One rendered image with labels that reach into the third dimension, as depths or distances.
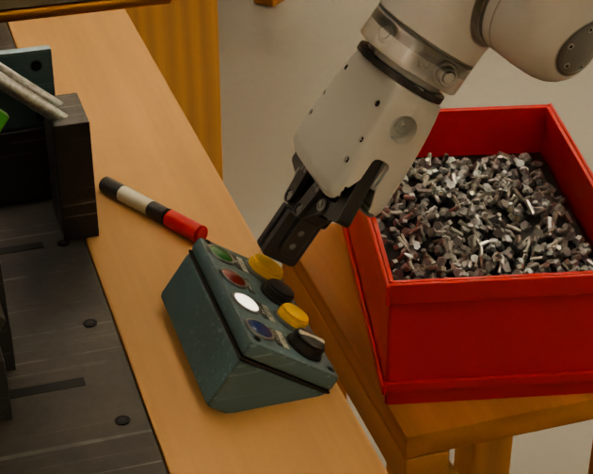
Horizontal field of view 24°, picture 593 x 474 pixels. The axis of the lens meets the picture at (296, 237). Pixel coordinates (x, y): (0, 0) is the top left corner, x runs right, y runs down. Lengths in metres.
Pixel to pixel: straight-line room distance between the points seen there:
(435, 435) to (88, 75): 0.58
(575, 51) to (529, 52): 0.03
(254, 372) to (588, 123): 2.58
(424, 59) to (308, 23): 3.03
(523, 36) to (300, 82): 2.71
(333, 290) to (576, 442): 1.18
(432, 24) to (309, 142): 0.14
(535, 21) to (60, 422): 0.42
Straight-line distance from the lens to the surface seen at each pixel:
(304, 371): 0.96
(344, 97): 1.02
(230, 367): 0.95
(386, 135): 0.98
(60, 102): 1.16
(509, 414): 1.14
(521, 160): 1.34
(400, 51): 0.98
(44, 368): 1.02
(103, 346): 1.04
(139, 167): 1.28
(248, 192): 3.09
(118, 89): 1.44
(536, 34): 0.93
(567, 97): 3.61
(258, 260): 1.05
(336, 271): 1.31
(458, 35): 0.98
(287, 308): 1.00
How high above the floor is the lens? 1.50
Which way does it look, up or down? 31 degrees down
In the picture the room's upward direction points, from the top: straight up
